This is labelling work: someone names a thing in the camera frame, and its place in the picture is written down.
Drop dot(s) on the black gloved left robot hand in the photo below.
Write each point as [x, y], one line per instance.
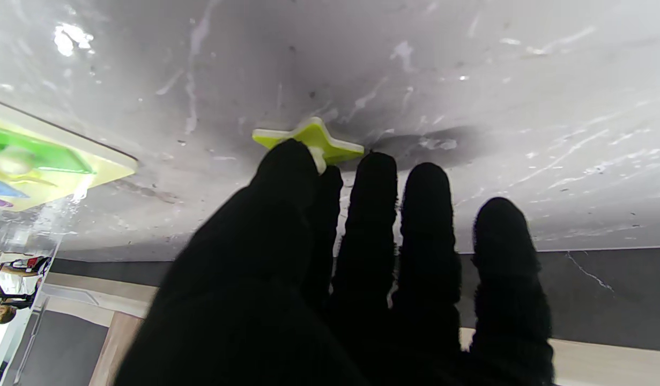
[244, 311]

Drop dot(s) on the yellow star puzzle piece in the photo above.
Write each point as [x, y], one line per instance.
[316, 136]

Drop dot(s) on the green pentagon puzzle piece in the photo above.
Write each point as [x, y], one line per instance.
[35, 153]

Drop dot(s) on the blue diamond puzzle piece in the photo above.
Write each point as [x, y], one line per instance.
[0, 188]

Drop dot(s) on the wooden cutting board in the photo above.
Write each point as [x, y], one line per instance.
[115, 348]

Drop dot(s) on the yellow wooden puzzle board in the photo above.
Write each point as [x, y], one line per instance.
[110, 166]

